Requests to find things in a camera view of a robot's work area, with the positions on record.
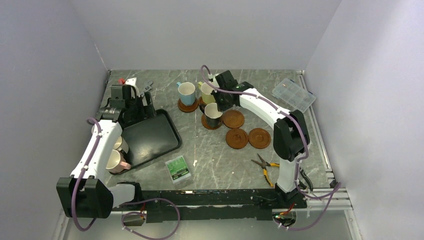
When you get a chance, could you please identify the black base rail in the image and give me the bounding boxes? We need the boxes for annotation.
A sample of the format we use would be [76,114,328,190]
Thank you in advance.
[110,188,307,223]

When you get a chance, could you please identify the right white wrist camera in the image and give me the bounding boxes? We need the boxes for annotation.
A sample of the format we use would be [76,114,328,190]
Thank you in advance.
[208,74,220,88]

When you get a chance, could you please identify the brown coaster five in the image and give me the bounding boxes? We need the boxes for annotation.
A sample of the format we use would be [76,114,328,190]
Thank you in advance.
[248,128,272,149]

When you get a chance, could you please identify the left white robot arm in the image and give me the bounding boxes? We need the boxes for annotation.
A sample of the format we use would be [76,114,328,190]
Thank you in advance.
[56,84,156,219]

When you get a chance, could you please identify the brown coaster six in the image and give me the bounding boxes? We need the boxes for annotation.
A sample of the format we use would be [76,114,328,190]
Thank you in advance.
[225,128,249,149]

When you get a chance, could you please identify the pink mug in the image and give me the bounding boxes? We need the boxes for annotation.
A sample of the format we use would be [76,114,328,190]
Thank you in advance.
[105,149,132,174]

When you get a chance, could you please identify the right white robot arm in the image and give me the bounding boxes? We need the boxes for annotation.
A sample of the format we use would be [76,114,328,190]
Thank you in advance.
[206,70,310,208]

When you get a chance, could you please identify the clear plastic organizer box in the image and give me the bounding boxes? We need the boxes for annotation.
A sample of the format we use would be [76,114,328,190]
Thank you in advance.
[271,78,317,113]

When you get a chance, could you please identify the light blue mug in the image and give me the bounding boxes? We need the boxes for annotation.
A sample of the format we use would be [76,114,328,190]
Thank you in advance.
[176,82,196,106]

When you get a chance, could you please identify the brown coaster four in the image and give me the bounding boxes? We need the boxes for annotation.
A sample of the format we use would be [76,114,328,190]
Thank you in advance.
[222,109,245,129]

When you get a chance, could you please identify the black handled pliers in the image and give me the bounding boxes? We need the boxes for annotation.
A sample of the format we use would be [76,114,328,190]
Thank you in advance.
[299,167,314,191]

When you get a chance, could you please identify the brown coaster two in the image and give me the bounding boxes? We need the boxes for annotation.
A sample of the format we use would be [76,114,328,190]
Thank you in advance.
[198,97,206,106]

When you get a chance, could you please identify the orange-yellow mug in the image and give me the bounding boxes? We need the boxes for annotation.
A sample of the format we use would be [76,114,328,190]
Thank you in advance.
[113,136,129,154]

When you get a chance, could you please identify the black mug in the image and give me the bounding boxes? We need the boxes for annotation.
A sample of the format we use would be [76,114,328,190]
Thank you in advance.
[199,102,223,127]

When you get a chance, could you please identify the yellow handled pliers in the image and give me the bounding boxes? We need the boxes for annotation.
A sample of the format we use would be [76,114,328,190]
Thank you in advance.
[251,153,280,188]

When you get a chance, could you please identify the red handled wrench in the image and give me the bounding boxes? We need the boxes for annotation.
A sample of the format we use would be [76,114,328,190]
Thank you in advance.
[140,80,153,98]

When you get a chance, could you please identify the green screw box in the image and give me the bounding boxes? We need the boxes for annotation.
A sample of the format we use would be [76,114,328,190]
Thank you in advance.
[165,155,192,185]

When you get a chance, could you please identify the black plastic tray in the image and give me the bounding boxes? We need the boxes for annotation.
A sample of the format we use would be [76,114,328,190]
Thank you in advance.
[121,109,182,170]

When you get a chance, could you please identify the yellow-green mug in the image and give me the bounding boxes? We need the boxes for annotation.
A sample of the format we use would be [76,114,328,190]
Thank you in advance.
[197,82,216,105]

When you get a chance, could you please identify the brown coaster one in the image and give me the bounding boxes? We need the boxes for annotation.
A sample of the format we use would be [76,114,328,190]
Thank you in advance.
[177,98,199,113]

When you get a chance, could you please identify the brown coaster three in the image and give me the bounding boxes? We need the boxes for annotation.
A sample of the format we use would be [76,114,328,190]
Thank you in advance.
[201,114,223,130]

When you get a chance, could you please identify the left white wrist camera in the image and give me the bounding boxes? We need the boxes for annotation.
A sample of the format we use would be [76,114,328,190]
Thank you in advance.
[118,77,140,97]

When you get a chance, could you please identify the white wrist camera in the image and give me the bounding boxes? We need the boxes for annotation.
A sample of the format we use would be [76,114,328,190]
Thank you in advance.
[208,74,220,88]
[118,77,140,97]

